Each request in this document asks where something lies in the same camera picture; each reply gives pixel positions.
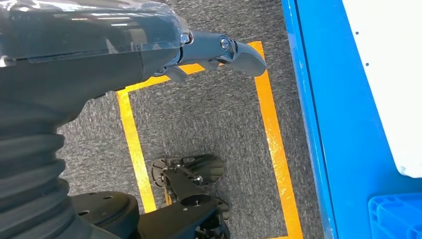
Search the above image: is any yellow floor tape square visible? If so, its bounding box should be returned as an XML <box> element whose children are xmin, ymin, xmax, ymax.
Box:
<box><xmin>116</xmin><ymin>40</ymin><xmax>304</xmax><ymax>239</ymax></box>

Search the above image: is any blue metal shelf rack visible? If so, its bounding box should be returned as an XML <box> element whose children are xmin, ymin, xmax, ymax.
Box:
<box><xmin>281</xmin><ymin>0</ymin><xmax>422</xmax><ymax>239</ymax></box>

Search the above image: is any blue plastic bin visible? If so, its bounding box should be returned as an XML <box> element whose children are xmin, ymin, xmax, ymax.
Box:
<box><xmin>367</xmin><ymin>193</ymin><xmax>422</xmax><ymax>239</ymax></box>

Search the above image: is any white plastic bin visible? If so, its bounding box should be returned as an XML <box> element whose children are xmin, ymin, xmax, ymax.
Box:
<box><xmin>341</xmin><ymin>0</ymin><xmax>422</xmax><ymax>179</ymax></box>

